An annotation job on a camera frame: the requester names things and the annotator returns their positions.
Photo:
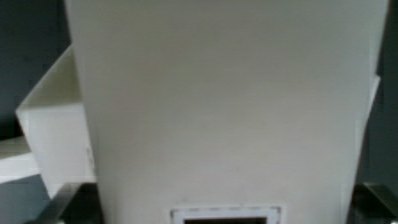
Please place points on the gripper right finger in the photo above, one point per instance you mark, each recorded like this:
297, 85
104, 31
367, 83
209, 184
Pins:
374, 205

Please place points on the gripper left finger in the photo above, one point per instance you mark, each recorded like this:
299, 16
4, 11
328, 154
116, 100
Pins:
74, 207

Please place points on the white cabinet top block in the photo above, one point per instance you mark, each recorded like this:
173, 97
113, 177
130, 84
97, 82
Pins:
226, 23

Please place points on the white cabinet body box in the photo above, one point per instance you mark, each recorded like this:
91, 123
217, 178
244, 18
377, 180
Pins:
56, 140

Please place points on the white U-shaped fence frame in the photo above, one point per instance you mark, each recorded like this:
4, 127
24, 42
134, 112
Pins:
18, 164

